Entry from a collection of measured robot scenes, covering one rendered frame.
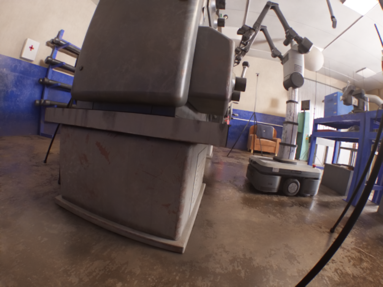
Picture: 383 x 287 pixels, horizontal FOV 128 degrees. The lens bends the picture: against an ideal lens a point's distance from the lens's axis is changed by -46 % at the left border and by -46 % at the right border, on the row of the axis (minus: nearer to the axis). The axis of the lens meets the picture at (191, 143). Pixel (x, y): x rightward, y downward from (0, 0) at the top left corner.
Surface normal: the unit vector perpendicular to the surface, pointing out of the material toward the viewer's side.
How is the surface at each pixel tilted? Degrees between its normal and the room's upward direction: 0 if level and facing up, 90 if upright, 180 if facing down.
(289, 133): 90
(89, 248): 0
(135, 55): 90
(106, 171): 90
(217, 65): 90
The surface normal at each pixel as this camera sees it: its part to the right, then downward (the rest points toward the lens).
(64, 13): 0.98, 0.15
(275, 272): 0.14, -0.99
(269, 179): -0.11, 0.07
